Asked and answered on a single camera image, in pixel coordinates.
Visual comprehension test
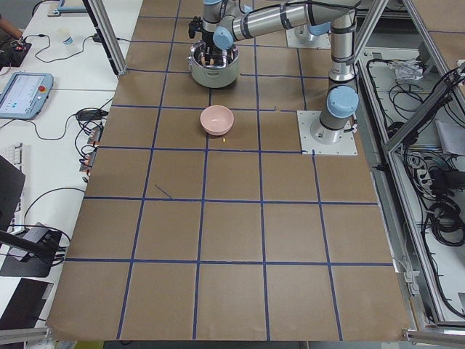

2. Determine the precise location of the black electronic box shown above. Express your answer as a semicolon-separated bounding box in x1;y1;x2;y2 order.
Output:
1;41;32;68

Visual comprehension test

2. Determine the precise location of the pale green electric pot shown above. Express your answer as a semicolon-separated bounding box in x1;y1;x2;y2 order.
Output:
187;41;239;89

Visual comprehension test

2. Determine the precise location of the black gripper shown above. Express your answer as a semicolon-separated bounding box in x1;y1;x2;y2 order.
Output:
188;16;216;60

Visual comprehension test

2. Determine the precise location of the black cable bundle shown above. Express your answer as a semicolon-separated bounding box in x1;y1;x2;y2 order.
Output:
403;152;465;255

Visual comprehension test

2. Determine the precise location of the pink bowl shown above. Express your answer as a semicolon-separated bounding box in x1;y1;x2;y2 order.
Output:
200;105;235;136

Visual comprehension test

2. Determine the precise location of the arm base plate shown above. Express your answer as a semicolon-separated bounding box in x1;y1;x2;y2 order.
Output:
296;111;358;156
286;25;331;49

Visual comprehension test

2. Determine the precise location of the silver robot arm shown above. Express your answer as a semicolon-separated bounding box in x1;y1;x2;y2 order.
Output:
188;1;360;145

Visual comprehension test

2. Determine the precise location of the white keyboard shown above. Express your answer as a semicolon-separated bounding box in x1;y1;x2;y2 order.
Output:
1;143;24;171

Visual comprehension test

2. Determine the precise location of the paper cup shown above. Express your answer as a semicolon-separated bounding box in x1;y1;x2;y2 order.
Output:
58;28;73;45

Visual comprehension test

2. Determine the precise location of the crumpled white paper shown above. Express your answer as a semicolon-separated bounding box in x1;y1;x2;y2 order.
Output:
388;59;423;81

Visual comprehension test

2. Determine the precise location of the aluminium frame post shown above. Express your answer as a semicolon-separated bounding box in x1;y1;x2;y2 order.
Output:
83;0;127;76

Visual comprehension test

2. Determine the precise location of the black camera tripod base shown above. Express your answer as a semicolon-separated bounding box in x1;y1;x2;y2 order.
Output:
1;223;63;278

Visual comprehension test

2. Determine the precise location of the blue teach pendant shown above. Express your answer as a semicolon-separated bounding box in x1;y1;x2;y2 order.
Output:
1;72;54;120

